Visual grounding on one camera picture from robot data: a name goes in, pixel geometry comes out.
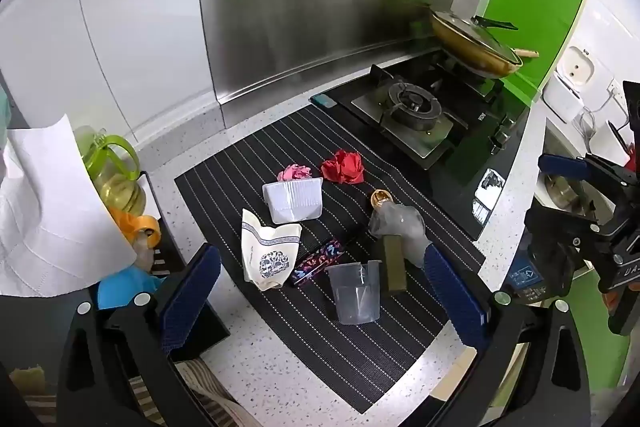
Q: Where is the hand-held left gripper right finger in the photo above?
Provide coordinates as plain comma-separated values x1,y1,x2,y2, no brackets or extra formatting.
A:
422,244,593,427

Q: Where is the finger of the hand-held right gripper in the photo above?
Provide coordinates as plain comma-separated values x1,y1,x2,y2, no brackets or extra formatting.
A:
524,199,608,300
538,153,632,208

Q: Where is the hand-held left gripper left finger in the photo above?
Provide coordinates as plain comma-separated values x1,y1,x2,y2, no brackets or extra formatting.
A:
57,243,231,427

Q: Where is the olive green narrow box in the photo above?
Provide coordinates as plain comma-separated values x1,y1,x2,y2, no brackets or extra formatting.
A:
382,234,408,294

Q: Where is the white patterned paper bag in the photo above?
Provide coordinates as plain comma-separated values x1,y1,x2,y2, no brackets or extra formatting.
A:
241,208,303,292

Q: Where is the clear plastic bag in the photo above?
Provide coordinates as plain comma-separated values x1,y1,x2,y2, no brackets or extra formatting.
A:
368,203,431,268

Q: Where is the clear plastic cup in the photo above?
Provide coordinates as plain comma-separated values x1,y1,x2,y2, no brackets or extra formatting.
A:
327,259,382,325

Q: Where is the brown walnut shell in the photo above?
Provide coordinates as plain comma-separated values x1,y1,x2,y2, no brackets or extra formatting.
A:
370,188,393,212

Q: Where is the dark patterned wrapper box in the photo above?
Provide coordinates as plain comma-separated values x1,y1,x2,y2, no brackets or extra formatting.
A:
292,241,346,288

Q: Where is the white plastic tray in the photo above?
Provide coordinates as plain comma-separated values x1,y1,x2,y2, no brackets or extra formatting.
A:
262,177,325,224

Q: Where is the white plastic container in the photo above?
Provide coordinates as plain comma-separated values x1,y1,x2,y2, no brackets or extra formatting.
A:
590,121,632,165

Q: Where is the blue cloth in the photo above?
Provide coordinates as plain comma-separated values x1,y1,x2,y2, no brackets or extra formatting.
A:
97,268,168,310

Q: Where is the white kitchen appliance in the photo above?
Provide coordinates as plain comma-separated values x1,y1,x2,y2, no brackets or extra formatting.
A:
542,46,598,124

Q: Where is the striped brown cloth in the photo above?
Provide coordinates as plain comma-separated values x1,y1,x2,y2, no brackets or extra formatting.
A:
25,359,251,427

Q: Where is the black glass gas stove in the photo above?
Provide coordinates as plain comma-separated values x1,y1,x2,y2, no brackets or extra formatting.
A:
312,49,531,242

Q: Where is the golden frying pan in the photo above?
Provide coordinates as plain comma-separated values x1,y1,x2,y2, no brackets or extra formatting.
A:
429,4,541,80

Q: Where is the round metal stove burner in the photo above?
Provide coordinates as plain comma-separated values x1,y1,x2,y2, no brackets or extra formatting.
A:
387,82,443,130

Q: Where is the white paper towel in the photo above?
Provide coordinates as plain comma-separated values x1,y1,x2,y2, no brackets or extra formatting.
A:
0,114,137,298

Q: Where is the glass pan lid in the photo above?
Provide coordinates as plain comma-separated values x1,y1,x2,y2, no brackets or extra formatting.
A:
431,9,521,65

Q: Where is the pink crumpled paper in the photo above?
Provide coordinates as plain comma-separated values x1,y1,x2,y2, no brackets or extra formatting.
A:
276,163,312,184

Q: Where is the red crumpled paper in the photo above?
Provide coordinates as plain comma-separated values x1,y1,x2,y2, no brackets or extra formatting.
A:
320,149,367,185

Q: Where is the yellow sponge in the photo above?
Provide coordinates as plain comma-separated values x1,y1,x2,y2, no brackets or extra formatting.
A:
11,366,45,395

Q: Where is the black striped mat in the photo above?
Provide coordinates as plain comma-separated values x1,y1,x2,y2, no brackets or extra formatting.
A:
174,109,486,414

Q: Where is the white power cable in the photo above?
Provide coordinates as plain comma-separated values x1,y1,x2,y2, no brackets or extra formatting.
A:
575,89,621,142

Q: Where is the oil bottle with green handle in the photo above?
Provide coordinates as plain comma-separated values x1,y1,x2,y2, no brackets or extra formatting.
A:
75,125,147,215

